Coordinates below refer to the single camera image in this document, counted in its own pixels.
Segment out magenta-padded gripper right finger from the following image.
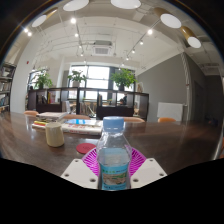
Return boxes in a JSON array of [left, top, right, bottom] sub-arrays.
[[128, 147, 168, 190]]

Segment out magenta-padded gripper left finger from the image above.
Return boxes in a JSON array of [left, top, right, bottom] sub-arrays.
[[60, 147, 101, 190]]

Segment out clear blue-capped water bottle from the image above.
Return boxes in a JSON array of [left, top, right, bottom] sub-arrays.
[[95, 115, 133, 192]]

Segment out flat round red coaster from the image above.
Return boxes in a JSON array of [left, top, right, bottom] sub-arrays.
[[75, 142, 98, 155]]

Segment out cream ceramic cup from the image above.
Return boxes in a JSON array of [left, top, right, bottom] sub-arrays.
[[45, 121, 66, 148]]

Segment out blue-covered book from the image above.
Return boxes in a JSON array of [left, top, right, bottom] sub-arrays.
[[60, 118, 104, 136]]

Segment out stack of books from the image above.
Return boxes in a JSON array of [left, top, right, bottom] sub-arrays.
[[31, 111, 69, 130]]

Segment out dark open shelf unit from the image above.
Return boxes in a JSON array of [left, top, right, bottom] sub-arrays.
[[27, 87, 150, 121]]

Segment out person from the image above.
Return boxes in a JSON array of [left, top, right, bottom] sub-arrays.
[[119, 93, 128, 106]]

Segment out small potted green plant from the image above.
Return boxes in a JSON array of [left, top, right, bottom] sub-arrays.
[[67, 69, 88, 88]]

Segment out large potted green plant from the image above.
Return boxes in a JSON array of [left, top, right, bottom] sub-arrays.
[[109, 68, 138, 92]]

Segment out bushy potted green plant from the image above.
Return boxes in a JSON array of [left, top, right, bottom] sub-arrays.
[[33, 71, 54, 90]]

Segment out ceiling air conditioner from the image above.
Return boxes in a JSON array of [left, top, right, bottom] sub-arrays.
[[92, 40, 114, 57]]

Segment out ceiling lights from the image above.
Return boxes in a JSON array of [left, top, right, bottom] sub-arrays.
[[22, 0, 203, 63]]

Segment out white wall panel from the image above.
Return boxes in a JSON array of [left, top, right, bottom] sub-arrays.
[[156, 101, 185, 122]]

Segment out wall bookshelf with books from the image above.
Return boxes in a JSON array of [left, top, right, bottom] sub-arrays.
[[0, 62, 17, 114]]

